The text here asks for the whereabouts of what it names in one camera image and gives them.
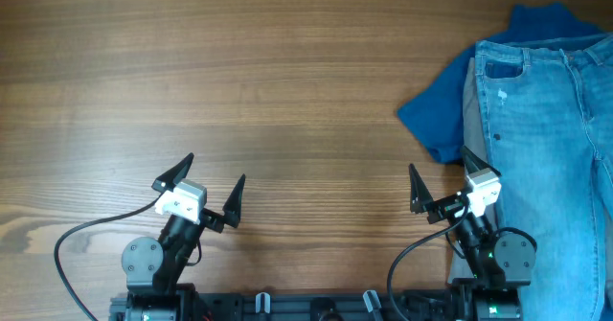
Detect light blue denim jeans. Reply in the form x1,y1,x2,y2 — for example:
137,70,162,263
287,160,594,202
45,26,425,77
475,34,612,320

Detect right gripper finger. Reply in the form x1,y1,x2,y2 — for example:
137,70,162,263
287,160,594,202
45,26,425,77
460,146,501,176
408,164,434,214

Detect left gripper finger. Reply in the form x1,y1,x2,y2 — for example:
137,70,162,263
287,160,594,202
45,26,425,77
151,152,194,193
222,174,246,228

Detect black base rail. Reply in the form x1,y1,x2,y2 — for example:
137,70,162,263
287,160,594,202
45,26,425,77
108,289,523,321

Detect grey shorts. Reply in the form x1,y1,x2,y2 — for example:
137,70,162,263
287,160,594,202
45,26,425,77
448,57,488,284

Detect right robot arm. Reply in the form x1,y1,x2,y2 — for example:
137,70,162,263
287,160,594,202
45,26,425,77
399,147,537,320

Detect dark blue t-shirt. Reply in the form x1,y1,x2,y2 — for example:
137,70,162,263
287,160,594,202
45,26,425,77
397,2,609,165

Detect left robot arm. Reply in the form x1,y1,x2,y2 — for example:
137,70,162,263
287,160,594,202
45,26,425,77
109,153,246,321

